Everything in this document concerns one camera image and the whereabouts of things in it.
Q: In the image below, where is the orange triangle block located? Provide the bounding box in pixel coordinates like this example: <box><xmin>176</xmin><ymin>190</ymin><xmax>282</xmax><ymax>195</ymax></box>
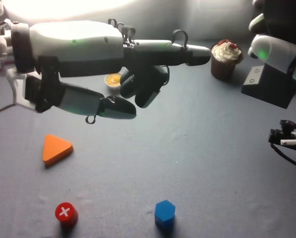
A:
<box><xmin>42</xmin><ymin>134</ymin><xmax>74</xmax><ymax>167</ymax></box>

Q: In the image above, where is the toy cupcake with white cream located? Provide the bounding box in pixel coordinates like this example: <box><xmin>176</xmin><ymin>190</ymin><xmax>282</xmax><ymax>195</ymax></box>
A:
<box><xmin>210</xmin><ymin>39</ymin><xmax>244</xmax><ymax>81</ymax></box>

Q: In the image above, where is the black left camera cable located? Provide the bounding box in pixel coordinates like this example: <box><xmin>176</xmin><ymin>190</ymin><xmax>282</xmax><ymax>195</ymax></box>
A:
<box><xmin>0</xmin><ymin>103</ymin><xmax>16</xmax><ymax>119</ymax></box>

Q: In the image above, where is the black camera cable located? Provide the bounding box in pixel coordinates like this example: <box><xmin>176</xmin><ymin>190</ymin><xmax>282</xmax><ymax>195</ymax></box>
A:
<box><xmin>271</xmin><ymin>143</ymin><xmax>296</xmax><ymax>172</ymax></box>
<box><xmin>0</xmin><ymin>103</ymin><xmax>16</xmax><ymax>119</ymax></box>

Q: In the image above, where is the grey table cloth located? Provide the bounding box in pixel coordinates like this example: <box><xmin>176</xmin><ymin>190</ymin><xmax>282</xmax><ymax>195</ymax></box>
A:
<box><xmin>0</xmin><ymin>37</ymin><xmax>296</xmax><ymax>238</ymax></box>

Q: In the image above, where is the white curtain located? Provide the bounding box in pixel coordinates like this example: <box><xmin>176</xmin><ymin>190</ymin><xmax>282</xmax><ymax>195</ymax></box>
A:
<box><xmin>1</xmin><ymin>0</ymin><xmax>256</xmax><ymax>43</ymax></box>

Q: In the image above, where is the black right camera cable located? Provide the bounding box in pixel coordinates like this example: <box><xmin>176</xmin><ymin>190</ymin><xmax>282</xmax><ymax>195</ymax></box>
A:
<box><xmin>271</xmin><ymin>143</ymin><xmax>296</xmax><ymax>172</ymax></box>

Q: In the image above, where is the blue hexagon block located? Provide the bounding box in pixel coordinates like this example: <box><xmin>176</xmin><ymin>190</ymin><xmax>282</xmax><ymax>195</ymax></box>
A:
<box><xmin>154</xmin><ymin>199</ymin><xmax>176</xmax><ymax>227</ymax></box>

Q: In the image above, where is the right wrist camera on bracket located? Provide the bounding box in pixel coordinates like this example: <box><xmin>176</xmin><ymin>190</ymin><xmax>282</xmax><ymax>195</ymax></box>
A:
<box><xmin>268</xmin><ymin>119</ymin><xmax>296</xmax><ymax>151</ymax></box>

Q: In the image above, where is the small bowl with yellow filling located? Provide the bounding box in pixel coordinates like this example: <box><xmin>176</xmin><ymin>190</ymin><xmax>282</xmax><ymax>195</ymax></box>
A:
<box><xmin>104</xmin><ymin>72</ymin><xmax>124</xmax><ymax>95</ymax></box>

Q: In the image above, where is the red cylinder with white cross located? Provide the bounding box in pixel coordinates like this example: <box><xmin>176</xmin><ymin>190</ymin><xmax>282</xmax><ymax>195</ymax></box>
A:
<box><xmin>55</xmin><ymin>201</ymin><xmax>79</xmax><ymax>225</ymax></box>

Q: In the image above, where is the white and black right hand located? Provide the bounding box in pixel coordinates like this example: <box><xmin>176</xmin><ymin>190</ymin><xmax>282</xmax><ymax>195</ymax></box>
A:
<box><xmin>247</xmin><ymin>0</ymin><xmax>296</xmax><ymax>85</ymax></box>

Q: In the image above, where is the white and black left hand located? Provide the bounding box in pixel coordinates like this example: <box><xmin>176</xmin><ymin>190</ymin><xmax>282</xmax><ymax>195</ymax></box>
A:
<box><xmin>28</xmin><ymin>17</ymin><xmax>212</xmax><ymax>124</ymax></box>

